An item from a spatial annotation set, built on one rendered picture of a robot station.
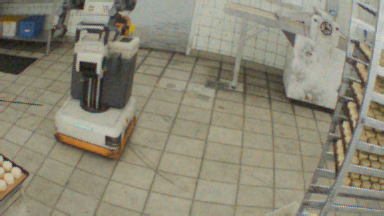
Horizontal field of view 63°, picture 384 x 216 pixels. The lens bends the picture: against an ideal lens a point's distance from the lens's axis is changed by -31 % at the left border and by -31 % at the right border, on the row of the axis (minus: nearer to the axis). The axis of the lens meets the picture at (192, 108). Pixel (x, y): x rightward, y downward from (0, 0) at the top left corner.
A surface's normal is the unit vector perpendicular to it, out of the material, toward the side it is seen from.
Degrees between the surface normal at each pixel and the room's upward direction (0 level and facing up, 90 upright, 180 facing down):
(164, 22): 90
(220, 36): 90
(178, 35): 90
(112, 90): 90
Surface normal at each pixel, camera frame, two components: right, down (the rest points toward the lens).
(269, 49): -0.12, 0.39
